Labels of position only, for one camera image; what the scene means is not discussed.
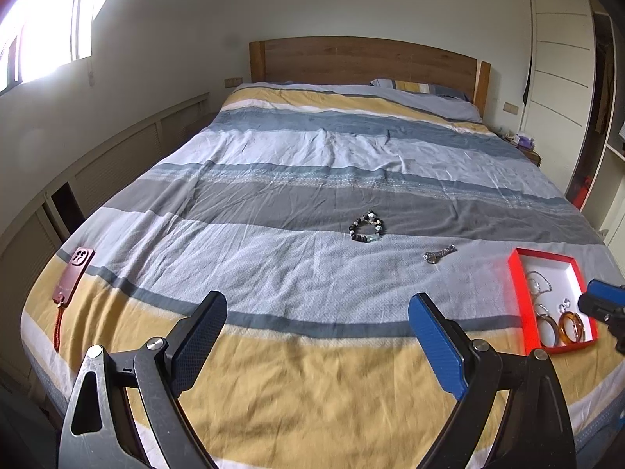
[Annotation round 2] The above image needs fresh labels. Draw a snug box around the wooden nightstand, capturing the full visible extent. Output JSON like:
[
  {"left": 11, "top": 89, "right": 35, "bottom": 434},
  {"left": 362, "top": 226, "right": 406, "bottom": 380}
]
[{"left": 497, "top": 128, "right": 541, "bottom": 167}]

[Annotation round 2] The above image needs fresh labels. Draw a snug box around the amber orange bangle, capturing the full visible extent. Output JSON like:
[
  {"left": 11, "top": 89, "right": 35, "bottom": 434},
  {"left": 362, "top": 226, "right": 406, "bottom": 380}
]
[{"left": 558, "top": 310, "right": 586, "bottom": 346}]

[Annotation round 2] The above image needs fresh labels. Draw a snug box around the white wardrobe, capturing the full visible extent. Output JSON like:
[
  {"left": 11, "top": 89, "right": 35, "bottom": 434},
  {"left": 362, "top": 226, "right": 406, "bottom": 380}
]
[{"left": 520, "top": 0, "right": 623, "bottom": 242}]

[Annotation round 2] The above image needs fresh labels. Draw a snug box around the thin silver bangle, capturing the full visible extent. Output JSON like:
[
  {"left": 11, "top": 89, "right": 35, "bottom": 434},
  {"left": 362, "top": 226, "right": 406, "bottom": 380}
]
[{"left": 533, "top": 303, "right": 551, "bottom": 318}]

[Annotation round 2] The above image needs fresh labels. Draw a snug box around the dark beaded bracelet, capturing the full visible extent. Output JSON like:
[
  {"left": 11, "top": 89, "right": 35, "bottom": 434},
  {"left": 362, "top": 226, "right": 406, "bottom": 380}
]
[{"left": 347, "top": 209, "right": 386, "bottom": 244}]

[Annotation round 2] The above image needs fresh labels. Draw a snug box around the silver chain bracelet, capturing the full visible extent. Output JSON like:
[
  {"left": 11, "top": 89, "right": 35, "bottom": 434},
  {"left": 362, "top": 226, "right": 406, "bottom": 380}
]
[{"left": 423, "top": 244, "right": 460, "bottom": 265}]

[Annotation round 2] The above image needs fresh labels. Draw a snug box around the window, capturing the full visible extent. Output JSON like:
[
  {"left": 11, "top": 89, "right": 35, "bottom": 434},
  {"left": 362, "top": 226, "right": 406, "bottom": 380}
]
[{"left": 1, "top": 0, "right": 106, "bottom": 93}]

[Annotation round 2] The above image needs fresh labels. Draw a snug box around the red jewelry box tray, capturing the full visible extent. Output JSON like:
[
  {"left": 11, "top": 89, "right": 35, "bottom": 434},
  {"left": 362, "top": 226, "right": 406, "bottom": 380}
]
[{"left": 507, "top": 248, "right": 598, "bottom": 354}]

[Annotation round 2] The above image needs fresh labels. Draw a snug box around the silver pearl necklace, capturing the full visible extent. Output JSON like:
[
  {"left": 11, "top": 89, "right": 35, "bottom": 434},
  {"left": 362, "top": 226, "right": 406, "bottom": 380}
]
[{"left": 525, "top": 269, "right": 554, "bottom": 304}]

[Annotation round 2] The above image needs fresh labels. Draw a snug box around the dark brown bangle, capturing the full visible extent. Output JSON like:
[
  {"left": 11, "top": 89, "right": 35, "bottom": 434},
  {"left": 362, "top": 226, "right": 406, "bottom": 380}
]
[{"left": 536, "top": 315, "right": 561, "bottom": 348}]

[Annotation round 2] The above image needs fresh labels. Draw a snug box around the low wall cabinet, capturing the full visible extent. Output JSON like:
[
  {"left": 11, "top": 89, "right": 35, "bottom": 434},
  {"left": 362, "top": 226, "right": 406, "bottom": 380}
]
[{"left": 1, "top": 92, "right": 210, "bottom": 393}]

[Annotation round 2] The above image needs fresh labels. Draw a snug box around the wooden headboard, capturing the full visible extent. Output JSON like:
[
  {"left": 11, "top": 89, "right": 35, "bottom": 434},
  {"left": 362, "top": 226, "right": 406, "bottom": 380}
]
[{"left": 249, "top": 36, "right": 491, "bottom": 113}]

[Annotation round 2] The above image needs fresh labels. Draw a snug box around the grey pillow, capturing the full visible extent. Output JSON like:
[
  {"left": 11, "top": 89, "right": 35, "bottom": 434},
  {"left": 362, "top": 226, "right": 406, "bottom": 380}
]
[{"left": 370, "top": 77, "right": 482, "bottom": 123}]

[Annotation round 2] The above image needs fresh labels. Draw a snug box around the striped duvet cover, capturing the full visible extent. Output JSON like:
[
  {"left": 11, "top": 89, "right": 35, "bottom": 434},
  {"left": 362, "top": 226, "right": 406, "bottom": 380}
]
[{"left": 21, "top": 82, "right": 623, "bottom": 468}]

